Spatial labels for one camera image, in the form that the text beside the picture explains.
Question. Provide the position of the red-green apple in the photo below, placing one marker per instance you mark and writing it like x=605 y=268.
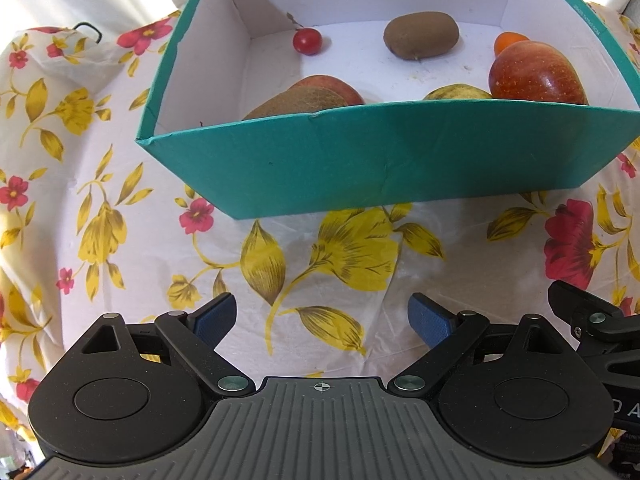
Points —
x=537 y=75

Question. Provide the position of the red cherry tomato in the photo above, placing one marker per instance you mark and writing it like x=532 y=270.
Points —
x=307 y=41

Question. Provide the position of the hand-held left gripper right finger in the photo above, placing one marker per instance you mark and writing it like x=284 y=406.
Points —
x=430 y=320

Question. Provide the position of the brown kiwi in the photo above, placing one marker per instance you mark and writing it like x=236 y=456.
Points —
x=295 y=105
x=420 y=35

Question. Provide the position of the black metal hook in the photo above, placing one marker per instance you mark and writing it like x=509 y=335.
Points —
x=95 y=30

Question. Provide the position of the small orange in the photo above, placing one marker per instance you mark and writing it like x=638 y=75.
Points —
x=510 y=40

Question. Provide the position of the floral tablecloth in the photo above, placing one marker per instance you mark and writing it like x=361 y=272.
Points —
x=150 y=260

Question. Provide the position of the yellow mango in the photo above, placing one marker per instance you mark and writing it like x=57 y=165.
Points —
x=455 y=94

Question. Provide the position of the red apple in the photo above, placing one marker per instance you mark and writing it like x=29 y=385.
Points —
x=345 y=91

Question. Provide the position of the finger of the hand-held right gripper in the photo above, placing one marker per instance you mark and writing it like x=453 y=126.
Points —
x=590 y=317

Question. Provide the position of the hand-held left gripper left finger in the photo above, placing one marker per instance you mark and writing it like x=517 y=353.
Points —
x=215 y=317

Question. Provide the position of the teal cardboard box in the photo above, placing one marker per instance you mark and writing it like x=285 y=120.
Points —
x=350 y=160

